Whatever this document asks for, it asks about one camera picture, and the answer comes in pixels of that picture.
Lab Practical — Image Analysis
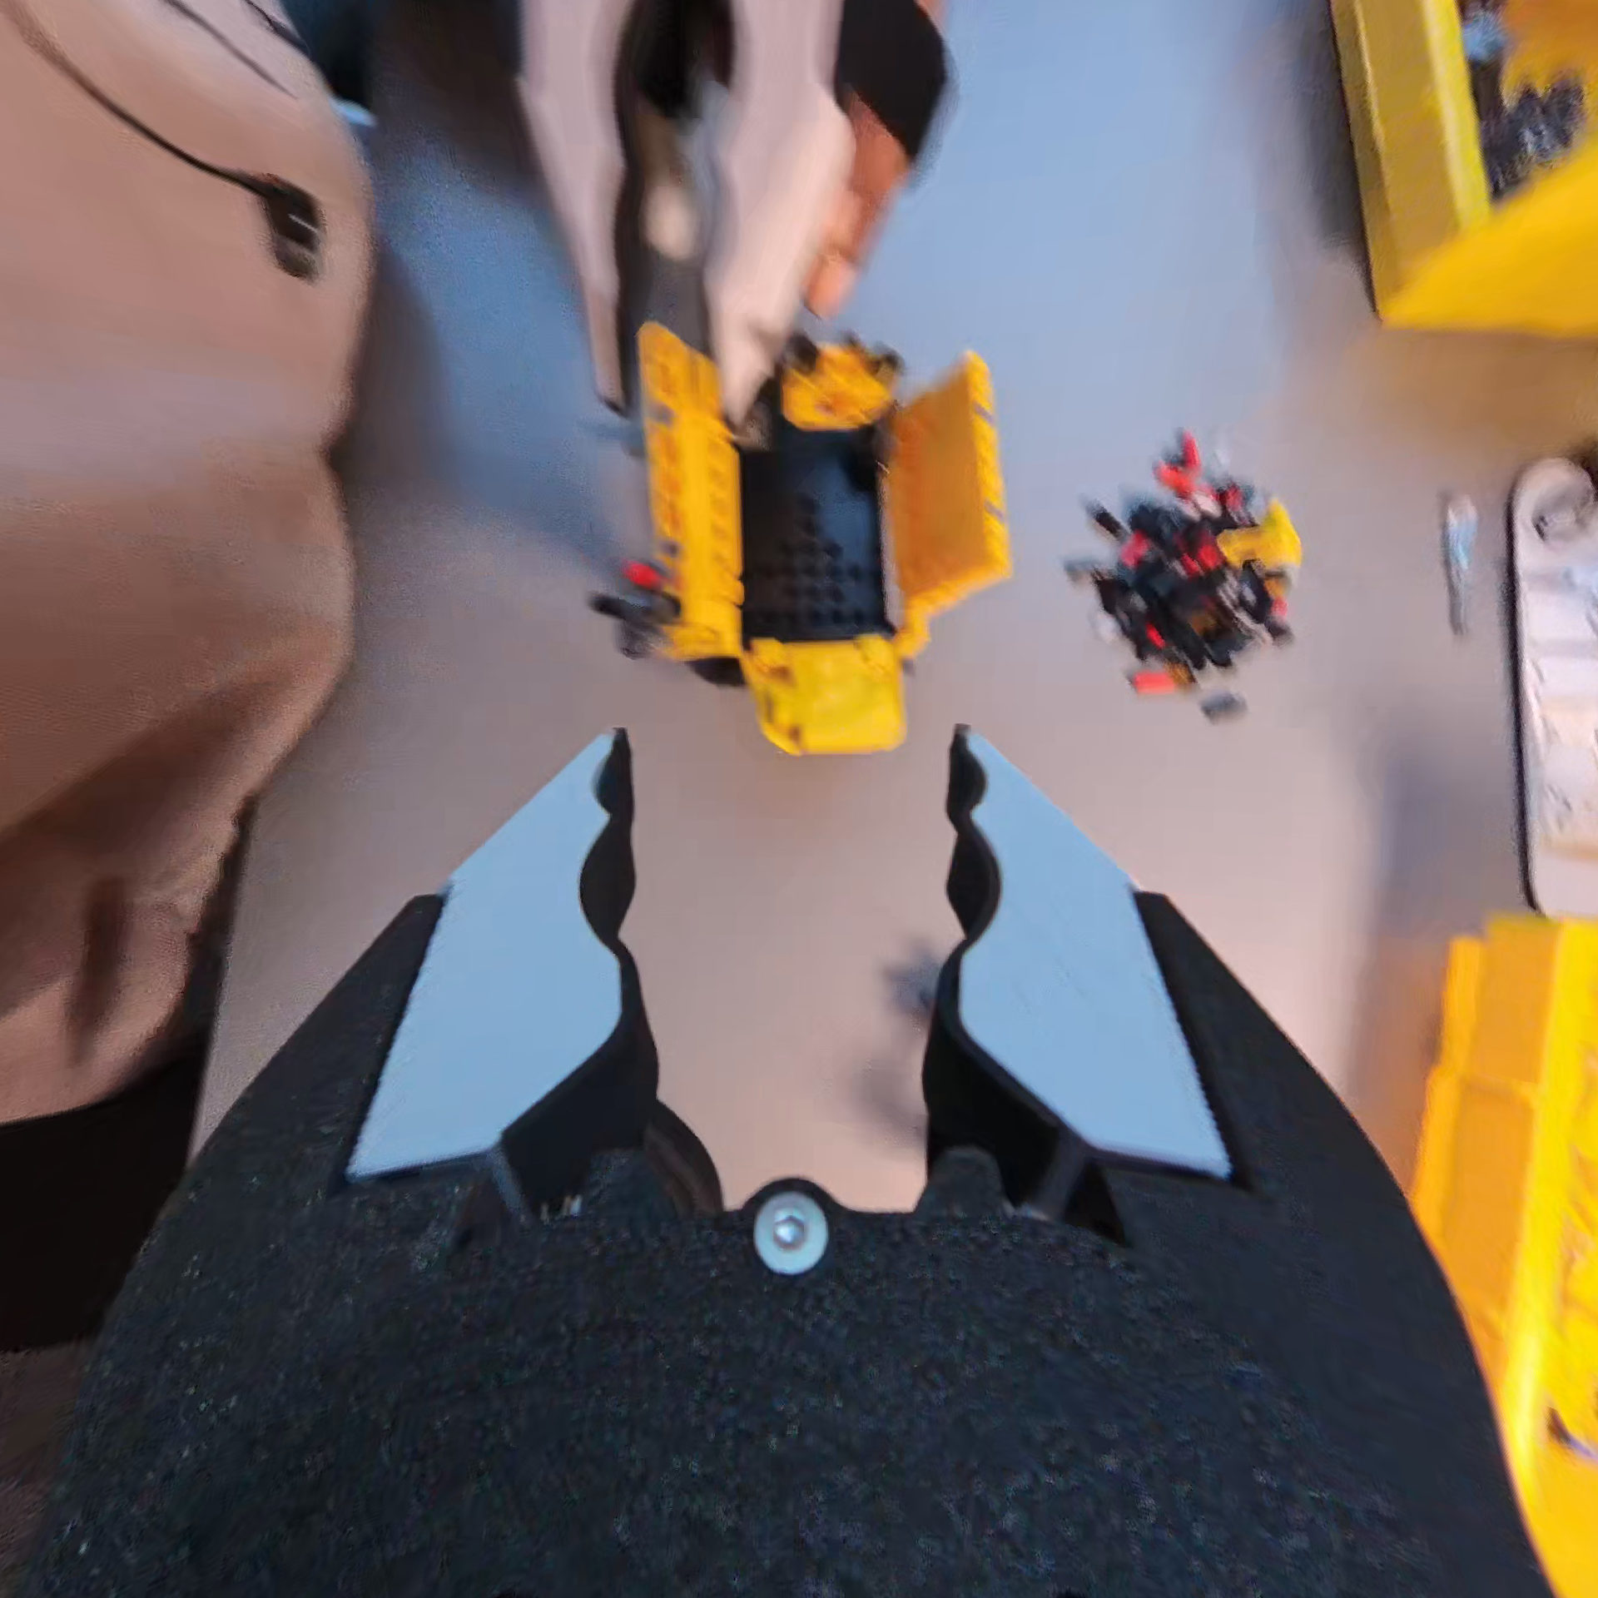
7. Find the pile of black red pins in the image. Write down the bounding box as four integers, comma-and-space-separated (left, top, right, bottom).
1066, 431, 1304, 728

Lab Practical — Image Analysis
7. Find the small clear-handled screwdriver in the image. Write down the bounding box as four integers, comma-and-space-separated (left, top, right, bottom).
1441, 494, 1479, 640

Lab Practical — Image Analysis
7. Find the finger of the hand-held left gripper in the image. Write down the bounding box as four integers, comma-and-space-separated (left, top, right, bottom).
695, 0, 865, 421
517, 0, 627, 414

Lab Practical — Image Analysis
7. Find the heap of grey connector pieces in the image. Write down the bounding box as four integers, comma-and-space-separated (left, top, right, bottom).
1466, 0, 1591, 195

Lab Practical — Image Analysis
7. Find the yellow bent beam piece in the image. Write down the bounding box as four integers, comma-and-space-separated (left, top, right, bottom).
1217, 499, 1304, 577

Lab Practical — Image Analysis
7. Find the yellow plastic bin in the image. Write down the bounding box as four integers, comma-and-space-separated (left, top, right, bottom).
1411, 918, 1598, 1598
1329, 0, 1598, 334

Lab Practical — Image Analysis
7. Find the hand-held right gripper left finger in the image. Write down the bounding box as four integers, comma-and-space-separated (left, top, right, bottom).
345, 728, 659, 1182

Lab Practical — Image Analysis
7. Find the white book stand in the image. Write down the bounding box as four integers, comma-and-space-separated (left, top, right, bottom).
1504, 456, 1598, 914

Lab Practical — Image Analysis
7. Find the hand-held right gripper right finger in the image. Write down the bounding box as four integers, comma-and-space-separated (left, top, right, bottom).
924, 726, 1232, 1182

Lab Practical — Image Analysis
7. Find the person's left hand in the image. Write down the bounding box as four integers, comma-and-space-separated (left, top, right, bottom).
804, 111, 920, 322

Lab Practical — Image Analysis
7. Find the grey desk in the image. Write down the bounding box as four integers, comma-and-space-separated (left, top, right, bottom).
191, 0, 1598, 1598

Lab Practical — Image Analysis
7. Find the yellow toy robot model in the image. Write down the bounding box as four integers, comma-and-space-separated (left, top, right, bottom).
591, 322, 1011, 758

